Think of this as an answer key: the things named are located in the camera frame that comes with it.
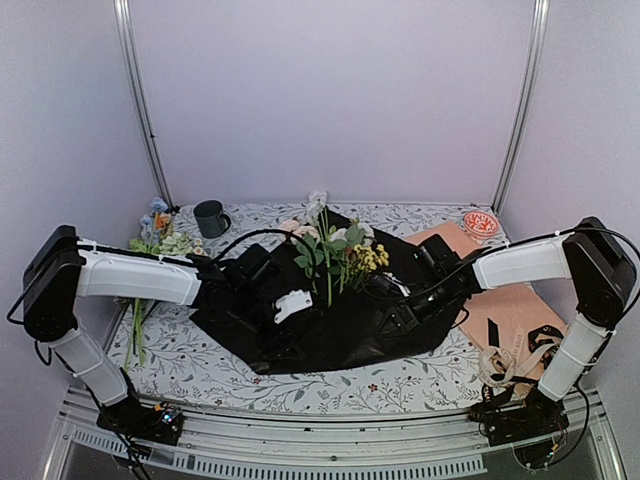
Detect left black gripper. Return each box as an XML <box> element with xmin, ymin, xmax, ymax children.
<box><xmin>229</xmin><ymin>286</ymin><xmax>306</xmax><ymax>360</ymax></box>

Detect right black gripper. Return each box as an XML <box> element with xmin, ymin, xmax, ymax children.
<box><xmin>373</xmin><ymin>274</ymin><xmax>454</xmax><ymax>338</ymax></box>

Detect white rose long stem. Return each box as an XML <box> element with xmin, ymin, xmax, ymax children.
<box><xmin>277</xmin><ymin>219</ymin><xmax>324</xmax><ymax>293</ymax></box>

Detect yellow small flower bunch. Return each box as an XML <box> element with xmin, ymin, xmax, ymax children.
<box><xmin>340</xmin><ymin>244</ymin><xmax>389</xmax><ymax>291</ymax></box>

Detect black wrapping paper sheet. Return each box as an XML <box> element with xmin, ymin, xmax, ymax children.
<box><xmin>212</xmin><ymin>209</ymin><xmax>470</xmax><ymax>375</ymax></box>

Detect small white flower stem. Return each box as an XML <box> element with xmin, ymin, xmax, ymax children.
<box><xmin>306</xmin><ymin>191</ymin><xmax>333</xmax><ymax>307</ymax></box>

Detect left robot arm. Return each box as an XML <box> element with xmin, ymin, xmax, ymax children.
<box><xmin>7</xmin><ymin>225</ymin><xmax>240</xmax><ymax>434</ymax></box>

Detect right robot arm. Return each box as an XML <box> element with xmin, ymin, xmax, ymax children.
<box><xmin>365</xmin><ymin>208</ymin><xmax>639</xmax><ymax>412</ymax></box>

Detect dark grey mug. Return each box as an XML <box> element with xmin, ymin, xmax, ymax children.
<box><xmin>193</xmin><ymin>200</ymin><xmax>231</xmax><ymax>239</ymax></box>

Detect pink wrapping paper sheet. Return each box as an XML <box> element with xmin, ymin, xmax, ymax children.
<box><xmin>405</xmin><ymin>222</ymin><xmax>567</xmax><ymax>380</ymax></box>

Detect green leafy flower bunch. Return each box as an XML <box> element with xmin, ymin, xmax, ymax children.
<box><xmin>124</xmin><ymin>229</ymin><xmax>208</xmax><ymax>372</ymax></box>

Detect cream printed ribbon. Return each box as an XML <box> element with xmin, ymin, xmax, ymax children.
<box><xmin>478</xmin><ymin>342</ymin><xmax>558</xmax><ymax>400</ymax></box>

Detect red patterned small bowl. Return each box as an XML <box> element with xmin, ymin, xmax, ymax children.
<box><xmin>463</xmin><ymin>210</ymin><xmax>500</xmax><ymax>236</ymax></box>

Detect floral patterned tablecloth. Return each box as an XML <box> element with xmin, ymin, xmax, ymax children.
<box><xmin>108</xmin><ymin>203</ymin><xmax>493</xmax><ymax>415</ymax></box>

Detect blue orange flower stems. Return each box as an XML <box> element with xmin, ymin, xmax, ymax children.
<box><xmin>140</xmin><ymin>197</ymin><xmax>172</xmax><ymax>244</ymax></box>

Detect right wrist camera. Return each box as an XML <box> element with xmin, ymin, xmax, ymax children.
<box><xmin>413</xmin><ymin>234</ymin><xmax>460</xmax><ymax>281</ymax></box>

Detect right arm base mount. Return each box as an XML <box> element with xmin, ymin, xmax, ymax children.
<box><xmin>469</xmin><ymin>392</ymin><xmax>569</xmax><ymax>469</ymax></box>

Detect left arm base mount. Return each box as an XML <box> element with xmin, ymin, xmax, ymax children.
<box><xmin>97</xmin><ymin>399</ymin><xmax>184</xmax><ymax>446</ymax></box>

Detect left aluminium frame post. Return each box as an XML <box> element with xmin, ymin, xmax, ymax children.
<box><xmin>113</xmin><ymin>0</ymin><xmax>174</xmax><ymax>208</ymax></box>

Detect aluminium frame post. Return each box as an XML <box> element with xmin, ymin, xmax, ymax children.
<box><xmin>113</xmin><ymin>0</ymin><xmax>174</xmax><ymax>208</ymax></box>
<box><xmin>491</xmin><ymin>0</ymin><xmax>550</xmax><ymax>215</ymax></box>

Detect right aluminium frame post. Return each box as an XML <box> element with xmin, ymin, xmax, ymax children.
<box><xmin>491</xmin><ymin>0</ymin><xmax>550</xmax><ymax>215</ymax></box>

